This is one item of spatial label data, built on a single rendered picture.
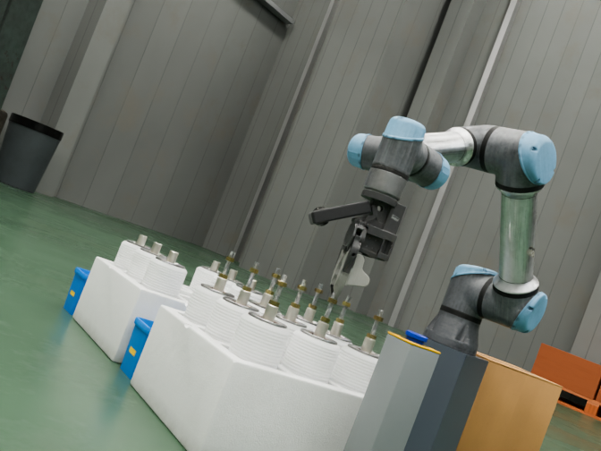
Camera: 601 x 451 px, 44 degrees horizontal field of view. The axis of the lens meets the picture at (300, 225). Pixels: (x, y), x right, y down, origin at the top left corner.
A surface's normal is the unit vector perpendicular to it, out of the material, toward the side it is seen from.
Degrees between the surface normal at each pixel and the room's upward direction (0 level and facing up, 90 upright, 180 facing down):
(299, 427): 90
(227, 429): 90
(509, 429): 90
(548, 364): 90
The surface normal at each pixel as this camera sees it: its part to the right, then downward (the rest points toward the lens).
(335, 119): -0.53, -0.24
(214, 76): 0.76, 0.27
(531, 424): 0.37, 0.11
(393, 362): -0.80, -0.33
